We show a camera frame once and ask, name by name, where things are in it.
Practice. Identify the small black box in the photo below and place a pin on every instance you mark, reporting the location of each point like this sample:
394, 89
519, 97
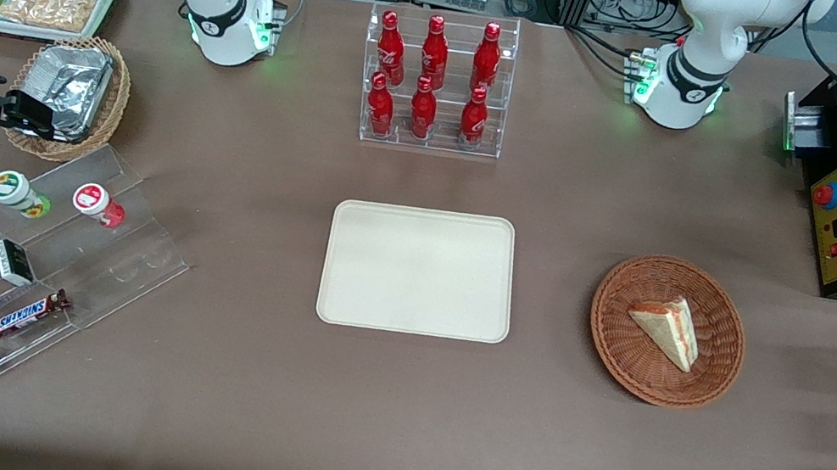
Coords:
13, 263

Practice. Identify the brown Snickers bar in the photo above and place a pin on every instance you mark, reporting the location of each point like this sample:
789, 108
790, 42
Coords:
25, 315

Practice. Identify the clear acrylic stepped stand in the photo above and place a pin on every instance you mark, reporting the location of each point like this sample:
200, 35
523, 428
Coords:
121, 260

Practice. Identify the wrapped triangle sandwich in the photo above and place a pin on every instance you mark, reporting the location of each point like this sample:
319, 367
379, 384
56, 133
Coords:
669, 327

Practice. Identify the red gum bottle white lid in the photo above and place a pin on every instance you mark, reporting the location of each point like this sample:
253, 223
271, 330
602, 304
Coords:
93, 201

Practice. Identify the clear acrylic bottle rack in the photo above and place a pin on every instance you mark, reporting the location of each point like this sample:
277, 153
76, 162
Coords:
439, 144

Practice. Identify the cream rectangular tray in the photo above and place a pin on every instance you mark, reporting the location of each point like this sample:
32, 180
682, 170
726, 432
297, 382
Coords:
421, 272

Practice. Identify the round brown wicker basket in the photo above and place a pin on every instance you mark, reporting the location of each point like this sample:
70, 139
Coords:
621, 357

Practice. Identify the light woven wicker basket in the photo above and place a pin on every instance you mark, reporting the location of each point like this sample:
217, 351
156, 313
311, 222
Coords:
117, 97

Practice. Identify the silver foil container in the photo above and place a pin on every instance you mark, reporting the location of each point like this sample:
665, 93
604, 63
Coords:
71, 83

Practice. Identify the red cola bottle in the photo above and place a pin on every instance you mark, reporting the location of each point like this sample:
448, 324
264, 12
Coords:
473, 119
423, 112
380, 109
434, 55
390, 49
486, 59

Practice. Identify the clear bag of crackers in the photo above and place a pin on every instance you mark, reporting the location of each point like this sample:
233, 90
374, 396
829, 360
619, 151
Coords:
49, 8

